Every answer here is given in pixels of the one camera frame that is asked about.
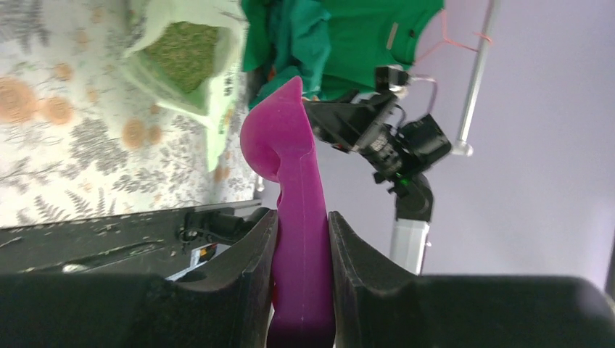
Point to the green jersey with orange logo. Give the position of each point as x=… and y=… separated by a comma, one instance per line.
x=287, y=39

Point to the floral patterned mat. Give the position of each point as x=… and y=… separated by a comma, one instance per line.
x=79, y=141

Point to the green litter inside bag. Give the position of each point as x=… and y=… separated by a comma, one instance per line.
x=185, y=53

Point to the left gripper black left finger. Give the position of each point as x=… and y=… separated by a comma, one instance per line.
x=224, y=303

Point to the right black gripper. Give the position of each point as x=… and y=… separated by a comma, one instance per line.
x=399, y=154

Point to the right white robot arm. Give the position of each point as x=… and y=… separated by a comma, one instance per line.
x=413, y=209

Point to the pink clothes hanger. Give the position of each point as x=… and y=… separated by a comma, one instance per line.
x=447, y=41

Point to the purple litter scoop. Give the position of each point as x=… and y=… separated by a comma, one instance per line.
x=278, y=144

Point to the metal clothes rack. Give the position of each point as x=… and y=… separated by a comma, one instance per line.
x=461, y=147

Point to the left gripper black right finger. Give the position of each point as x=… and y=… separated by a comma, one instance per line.
x=379, y=304

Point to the green t-shirt on hanger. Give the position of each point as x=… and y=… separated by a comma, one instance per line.
x=368, y=34

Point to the green cat litter bag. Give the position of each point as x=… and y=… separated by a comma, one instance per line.
x=214, y=101

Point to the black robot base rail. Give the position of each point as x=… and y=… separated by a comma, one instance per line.
x=166, y=242

